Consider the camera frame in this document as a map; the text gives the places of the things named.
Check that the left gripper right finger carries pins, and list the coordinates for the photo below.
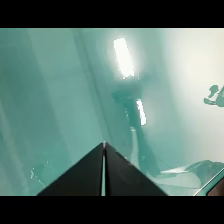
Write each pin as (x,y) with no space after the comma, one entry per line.
(130,178)

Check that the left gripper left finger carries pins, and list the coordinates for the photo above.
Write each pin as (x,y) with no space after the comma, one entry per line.
(83,176)

